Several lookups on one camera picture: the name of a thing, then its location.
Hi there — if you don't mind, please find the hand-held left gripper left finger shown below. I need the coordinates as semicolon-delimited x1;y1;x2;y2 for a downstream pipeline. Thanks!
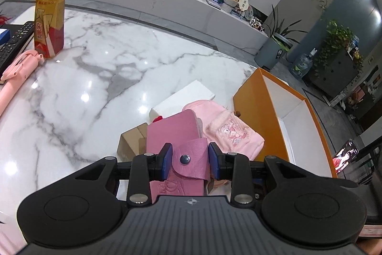
70;143;174;206

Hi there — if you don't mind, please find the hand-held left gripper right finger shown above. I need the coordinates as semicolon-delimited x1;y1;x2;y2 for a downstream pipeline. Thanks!
208;142;312;205

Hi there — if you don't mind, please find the pink leather snap pouch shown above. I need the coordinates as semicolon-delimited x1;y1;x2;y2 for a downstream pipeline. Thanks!
146;109;211;204

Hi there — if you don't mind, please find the small brown cardboard box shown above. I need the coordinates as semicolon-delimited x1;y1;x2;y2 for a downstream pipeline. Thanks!
116;123;149;162

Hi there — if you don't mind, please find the orange cardboard box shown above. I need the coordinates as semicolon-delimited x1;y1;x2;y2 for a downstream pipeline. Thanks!
233;68;337;178

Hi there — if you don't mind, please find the light pink cloth pouch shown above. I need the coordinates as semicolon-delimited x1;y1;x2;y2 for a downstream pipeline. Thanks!
182;100;265;187

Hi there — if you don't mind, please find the white flat box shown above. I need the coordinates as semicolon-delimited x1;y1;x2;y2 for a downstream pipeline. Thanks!
150;80;216;124

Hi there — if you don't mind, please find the potted plant in grey planter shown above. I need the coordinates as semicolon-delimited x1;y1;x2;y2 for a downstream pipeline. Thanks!
255;4;308;70

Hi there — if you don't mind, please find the clear water jug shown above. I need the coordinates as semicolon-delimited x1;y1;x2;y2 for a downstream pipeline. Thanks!
290;48;317;79

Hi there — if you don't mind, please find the smartphone with lit screen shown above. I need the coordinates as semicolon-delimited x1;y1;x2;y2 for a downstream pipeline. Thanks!
332;138;359;175

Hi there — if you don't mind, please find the dark grey cabinet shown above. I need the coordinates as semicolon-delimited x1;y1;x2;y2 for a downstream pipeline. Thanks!
309;46;360;97

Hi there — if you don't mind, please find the white woven basket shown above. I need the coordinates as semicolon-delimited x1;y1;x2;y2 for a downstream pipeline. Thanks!
222;0;239;12

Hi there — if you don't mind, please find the trailing green plant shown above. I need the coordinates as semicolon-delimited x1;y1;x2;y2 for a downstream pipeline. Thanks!
313;20;365;76

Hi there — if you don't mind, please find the pink selfie stick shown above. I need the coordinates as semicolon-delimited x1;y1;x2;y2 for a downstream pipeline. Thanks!
0;49;45;116

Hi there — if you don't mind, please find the tea bottle with red label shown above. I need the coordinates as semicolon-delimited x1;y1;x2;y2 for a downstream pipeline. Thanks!
34;0;66;59

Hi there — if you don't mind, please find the black remote control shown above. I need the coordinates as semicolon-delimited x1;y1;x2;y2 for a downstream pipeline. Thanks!
0;21;36;72

